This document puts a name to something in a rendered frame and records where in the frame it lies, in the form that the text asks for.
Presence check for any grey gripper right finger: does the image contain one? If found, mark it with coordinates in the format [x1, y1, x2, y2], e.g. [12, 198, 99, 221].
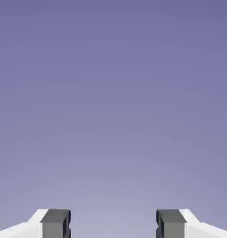
[156, 208, 227, 238]

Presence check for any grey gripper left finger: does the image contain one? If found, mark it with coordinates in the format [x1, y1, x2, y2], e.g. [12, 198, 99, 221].
[0, 208, 72, 238]

